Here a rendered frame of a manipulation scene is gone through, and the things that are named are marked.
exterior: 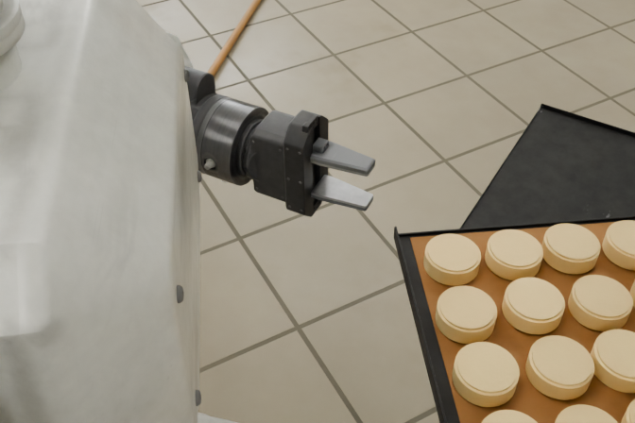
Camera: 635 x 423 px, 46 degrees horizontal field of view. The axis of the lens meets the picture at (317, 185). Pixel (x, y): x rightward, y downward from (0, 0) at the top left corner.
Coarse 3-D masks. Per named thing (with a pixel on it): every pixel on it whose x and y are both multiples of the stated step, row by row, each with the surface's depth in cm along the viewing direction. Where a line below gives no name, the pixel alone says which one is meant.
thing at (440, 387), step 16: (528, 224) 72; (544, 224) 73; (576, 224) 73; (400, 240) 71; (400, 256) 69; (416, 272) 68; (416, 288) 67; (416, 304) 64; (416, 320) 63; (432, 320) 64; (432, 336) 63; (432, 352) 62; (432, 368) 59; (432, 384) 59; (448, 384) 59; (448, 400) 58; (448, 416) 57
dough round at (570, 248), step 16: (560, 224) 70; (544, 240) 69; (560, 240) 68; (576, 240) 68; (592, 240) 68; (544, 256) 69; (560, 256) 67; (576, 256) 67; (592, 256) 67; (576, 272) 67
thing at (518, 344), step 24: (480, 240) 71; (600, 240) 71; (480, 264) 69; (600, 264) 69; (432, 288) 67; (480, 288) 67; (504, 288) 67; (432, 312) 65; (504, 336) 63; (528, 336) 63; (576, 336) 63; (528, 384) 59; (600, 384) 59; (456, 408) 58; (480, 408) 58; (504, 408) 58; (528, 408) 58; (552, 408) 58; (600, 408) 58; (624, 408) 58
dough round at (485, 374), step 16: (464, 352) 59; (480, 352) 59; (496, 352) 59; (464, 368) 58; (480, 368) 58; (496, 368) 58; (512, 368) 58; (464, 384) 57; (480, 384) 57; (496, 384) 57; (512, 384) 57; (480, 400) 57; (496, 400) 57
